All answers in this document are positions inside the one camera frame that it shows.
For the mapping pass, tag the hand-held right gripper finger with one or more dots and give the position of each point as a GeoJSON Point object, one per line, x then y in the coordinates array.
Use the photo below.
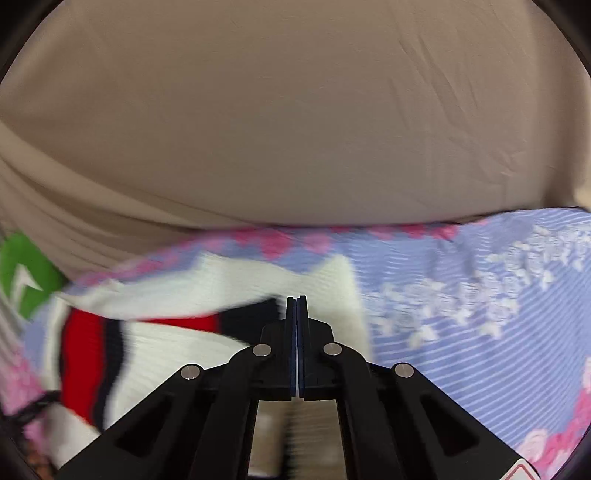
{"type": "Point", "coordinates": [301, 350]}
{"type": "Point", "coordinates": [291, 350]}

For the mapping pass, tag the white knit sweater red navy stripes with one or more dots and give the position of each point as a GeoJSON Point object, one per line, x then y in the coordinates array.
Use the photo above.
{"type": "Point", "coordinates": [175, 350]}

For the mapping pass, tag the pink blue floral bed sheet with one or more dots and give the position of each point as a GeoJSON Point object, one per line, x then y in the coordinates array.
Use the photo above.
{"type": "Point", "coordinates": [461, 323]}

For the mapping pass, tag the beige fabric canopy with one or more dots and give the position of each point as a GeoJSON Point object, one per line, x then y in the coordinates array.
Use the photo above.
{"type": "Point", "coordinates": [286, 115]}

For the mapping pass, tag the green plush pillow white mark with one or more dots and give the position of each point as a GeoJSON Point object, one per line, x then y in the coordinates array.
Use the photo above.
{"type": "Point", "coordinates": [25, 277]}

